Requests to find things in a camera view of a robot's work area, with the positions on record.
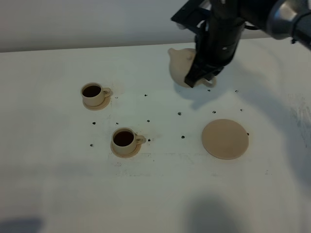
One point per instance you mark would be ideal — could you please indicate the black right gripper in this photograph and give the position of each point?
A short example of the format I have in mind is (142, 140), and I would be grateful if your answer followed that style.
(218, 31)

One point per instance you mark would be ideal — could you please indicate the beige ceramic teapot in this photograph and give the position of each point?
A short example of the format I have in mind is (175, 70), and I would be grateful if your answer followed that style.
(180, 64)

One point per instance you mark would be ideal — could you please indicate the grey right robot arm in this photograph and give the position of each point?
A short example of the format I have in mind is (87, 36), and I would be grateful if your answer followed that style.
(287, 18)

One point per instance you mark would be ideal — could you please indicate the beige teapot saucer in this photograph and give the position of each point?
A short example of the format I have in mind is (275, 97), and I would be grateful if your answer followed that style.
(225, 139)

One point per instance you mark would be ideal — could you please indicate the beige near cup saucer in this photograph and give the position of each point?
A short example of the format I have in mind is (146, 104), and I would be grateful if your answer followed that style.
(129, 155)

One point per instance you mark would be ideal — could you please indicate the beige cup saucer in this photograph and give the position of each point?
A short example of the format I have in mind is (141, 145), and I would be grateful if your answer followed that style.
(129, 155)
(99, 107)

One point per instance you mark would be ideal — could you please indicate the beige far cup saucer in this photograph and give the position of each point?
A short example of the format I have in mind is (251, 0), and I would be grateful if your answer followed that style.
(99, 107)

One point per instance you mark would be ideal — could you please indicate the beige near teacup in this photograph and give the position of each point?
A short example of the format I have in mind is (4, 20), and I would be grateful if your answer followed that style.
(125, 140)

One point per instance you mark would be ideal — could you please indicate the beige teacup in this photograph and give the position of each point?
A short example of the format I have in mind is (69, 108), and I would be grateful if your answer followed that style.
(125, 140)
(93, 94)

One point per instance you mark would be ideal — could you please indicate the beige far teacup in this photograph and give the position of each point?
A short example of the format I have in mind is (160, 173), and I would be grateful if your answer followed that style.
(93, 94)

